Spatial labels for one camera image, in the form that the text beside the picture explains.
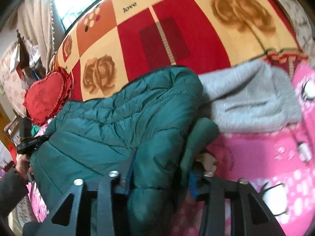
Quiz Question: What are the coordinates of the dark green quilted jacket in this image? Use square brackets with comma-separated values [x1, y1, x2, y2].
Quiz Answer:
[31, 66, 220, 235]

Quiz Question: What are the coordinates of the dark sleeve forearm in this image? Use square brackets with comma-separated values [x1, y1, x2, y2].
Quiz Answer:
[0, 167, 28, 218]

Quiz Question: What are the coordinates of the left hand thumb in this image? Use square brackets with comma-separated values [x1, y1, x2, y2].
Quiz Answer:
[16, 155, 32, 184]

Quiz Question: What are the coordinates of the green cloth by pillow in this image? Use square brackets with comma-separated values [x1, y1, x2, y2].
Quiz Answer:
[31, 124, 41, 136]

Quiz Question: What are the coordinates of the red heart ruffled pillow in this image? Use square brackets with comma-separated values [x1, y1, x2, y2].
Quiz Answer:
[23, 67, 73, 126]

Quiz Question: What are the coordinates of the pink penguin bedsheet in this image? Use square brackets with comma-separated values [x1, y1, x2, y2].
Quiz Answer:
[24, 62, 315, 236]

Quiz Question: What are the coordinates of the grey folded sweater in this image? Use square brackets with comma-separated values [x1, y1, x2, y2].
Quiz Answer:
[199, 60, 302, 133]

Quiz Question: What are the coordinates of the beige curtain left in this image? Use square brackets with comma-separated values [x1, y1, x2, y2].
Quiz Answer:
[17, 0, 55, 74]

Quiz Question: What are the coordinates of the red orange rose blanket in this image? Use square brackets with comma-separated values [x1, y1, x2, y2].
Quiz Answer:
[52, 0, 308, 101]

